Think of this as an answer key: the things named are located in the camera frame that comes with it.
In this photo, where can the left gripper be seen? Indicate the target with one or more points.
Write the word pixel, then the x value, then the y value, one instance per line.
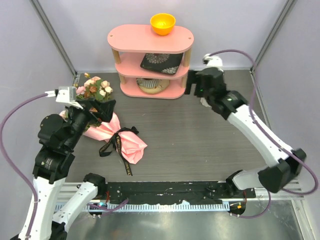
pixel 104 112

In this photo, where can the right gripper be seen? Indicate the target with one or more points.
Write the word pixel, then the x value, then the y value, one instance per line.
pixel 193 77

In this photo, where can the peach and orange flower bunch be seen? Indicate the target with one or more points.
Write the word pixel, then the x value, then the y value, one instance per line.
pixel 94 88

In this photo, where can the black ribbon with gold text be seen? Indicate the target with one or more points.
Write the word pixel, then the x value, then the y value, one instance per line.
pixel 116 142

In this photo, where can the pink wrapping paper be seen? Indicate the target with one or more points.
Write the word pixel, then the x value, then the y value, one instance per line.
pixel 132 146

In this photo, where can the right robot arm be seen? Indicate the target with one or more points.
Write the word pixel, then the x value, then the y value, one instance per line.
pixel 281 167

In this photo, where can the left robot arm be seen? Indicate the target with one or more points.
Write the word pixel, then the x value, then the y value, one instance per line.
pixel 58 138

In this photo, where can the white ribbed ceramic vase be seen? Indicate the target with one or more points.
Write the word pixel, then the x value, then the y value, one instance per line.
pixel 204 102

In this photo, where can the black floral square plate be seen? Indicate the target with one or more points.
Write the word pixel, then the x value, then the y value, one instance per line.
pixel 162 62

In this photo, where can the pink three-tier shelf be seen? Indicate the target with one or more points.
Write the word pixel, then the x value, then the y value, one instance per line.
pixel 129 44

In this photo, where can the orange plastic bowl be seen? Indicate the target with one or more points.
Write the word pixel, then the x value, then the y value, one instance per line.
pixel 162 23

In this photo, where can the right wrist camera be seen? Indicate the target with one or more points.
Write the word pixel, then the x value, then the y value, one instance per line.
pixel 212 61

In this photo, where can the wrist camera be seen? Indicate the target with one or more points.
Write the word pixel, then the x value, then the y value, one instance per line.
pixel 212 61
pixel 65 95

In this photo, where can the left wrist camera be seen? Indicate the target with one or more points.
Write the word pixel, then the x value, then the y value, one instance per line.
pixel 65 95

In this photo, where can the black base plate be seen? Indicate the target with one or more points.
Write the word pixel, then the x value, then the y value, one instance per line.
pixel 171 192

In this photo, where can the aluminium rail frame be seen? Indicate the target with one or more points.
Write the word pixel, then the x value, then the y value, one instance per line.
pixel 226 204

